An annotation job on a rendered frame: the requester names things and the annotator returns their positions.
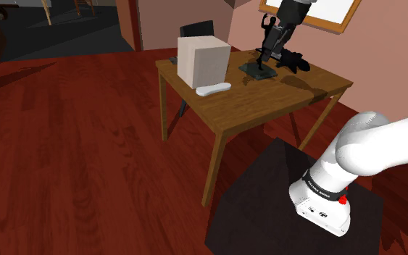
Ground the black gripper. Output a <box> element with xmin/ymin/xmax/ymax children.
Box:
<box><xmin>261</xmin><ymin>0</ymin><xmax>311</xmax><ymax>63</ymax></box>

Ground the black animal figure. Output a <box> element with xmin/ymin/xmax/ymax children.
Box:
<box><xmin>276</xmin><ymin>49</ymin><xmax>311</xmax><ymax>75</ymax></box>

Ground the black human figure statue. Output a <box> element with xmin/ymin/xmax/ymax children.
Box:
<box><xmin>238</xmin><ymin>13</ymin><xmax>279</xmax><ymax>81</ymax></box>

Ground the brown wooden table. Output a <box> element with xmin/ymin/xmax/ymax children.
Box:
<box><xmin>155</xmin><ymin>47</ymin><xmax>354</xmax><ymax>208</ymax></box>

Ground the white cube box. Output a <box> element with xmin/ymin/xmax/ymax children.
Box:
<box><xmin>177</xmin><ymin>35</ymin><xmax>232</xmax><ymax>90</ymax></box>

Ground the white remote control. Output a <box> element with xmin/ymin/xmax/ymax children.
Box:
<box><xmin>195</xmin><ymin>82</ymin><xmax>233</xmax><ymax>97</ymax></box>

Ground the black chair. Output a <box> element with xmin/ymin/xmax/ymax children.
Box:
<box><xmin>167</xmin><ymin>20</ymin><xmax>215</xmax><ymax>139</ymax></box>

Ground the black robot stand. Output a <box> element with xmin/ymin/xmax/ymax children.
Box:
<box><xmin>204</xmin><ymin>136</ymin><xmax>385</xmax><ymax>255</ymax></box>

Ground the wooden framed wall picture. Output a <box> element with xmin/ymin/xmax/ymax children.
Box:
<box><xmin>258</xmin><ymin>0</ymin><xmax>363</xmax><ymax>35</ymax></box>

